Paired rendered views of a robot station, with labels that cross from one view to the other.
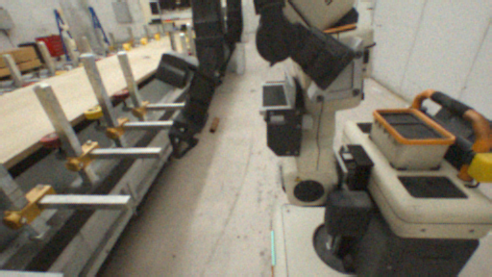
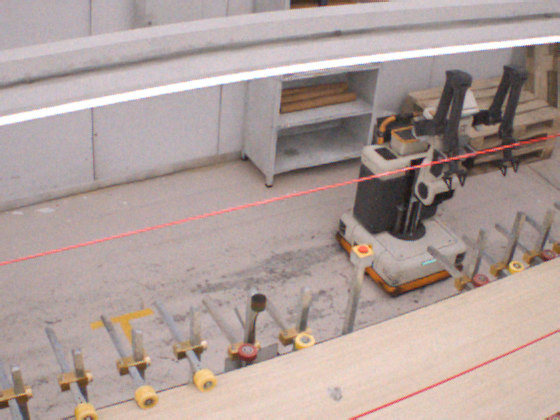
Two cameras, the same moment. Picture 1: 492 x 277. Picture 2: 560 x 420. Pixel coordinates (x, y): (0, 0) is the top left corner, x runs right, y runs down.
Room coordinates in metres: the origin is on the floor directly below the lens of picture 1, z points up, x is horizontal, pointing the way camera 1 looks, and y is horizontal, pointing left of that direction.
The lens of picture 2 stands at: (3.93, 2.40, 3.22)
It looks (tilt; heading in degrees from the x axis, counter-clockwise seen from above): 35 degrees down; 231
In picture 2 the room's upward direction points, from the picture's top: 6 degrees clockwise
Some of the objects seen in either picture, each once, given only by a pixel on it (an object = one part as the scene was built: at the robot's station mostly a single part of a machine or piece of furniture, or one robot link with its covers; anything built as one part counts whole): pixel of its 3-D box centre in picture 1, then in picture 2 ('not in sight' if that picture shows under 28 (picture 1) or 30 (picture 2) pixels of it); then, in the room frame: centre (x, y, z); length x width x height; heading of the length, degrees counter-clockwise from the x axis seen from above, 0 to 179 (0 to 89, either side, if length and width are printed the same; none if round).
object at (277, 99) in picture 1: (283, 108); (453, 155); (0.70, -0.14, 0.99); 0.28 x 0.16 x 0.22; 174
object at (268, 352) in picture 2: not in sight; (251, 357); (2.46, 0.43, 0.75); 0.26 x 0.01 x 0.10; 174
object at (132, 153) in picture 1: (109, 154); (521, 246); (0.78, 0.54, 0.81); 0.43 x 0.03 x 0.04; 84
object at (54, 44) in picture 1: (53, 48); not in sight; (8.77, 6.40, 0.41); 0.76 x 0.48 x 0.81; 0
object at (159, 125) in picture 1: (138, 126); (488, 258); (1.03, 0.52, 0.81); 0.43 x 0.03 x 0.04; 84
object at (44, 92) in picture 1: (72, 146); (540, 245); (0.75, 0.64, 0.88); 0.04 x 0.04 x 0.48; 84
